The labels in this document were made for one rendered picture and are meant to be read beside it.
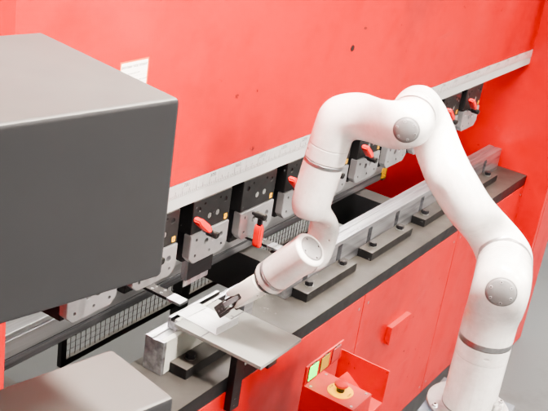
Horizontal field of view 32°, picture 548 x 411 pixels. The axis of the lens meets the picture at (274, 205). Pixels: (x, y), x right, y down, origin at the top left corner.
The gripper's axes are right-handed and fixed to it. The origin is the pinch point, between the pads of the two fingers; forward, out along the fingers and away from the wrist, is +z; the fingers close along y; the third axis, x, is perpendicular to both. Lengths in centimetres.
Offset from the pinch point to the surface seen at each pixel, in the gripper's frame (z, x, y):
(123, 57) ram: -47, -47, 38
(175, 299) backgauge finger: 15.9, -9.3, 0.0
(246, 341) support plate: 0.7, 9.5, 0.3
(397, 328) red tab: 37, 28, -102
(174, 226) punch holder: -13.3, -20.3, 16.0
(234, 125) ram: -28.0, -34.7, -3.0
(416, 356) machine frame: 59, 41, -133
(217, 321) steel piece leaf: 7.3, 1.4, -0.7
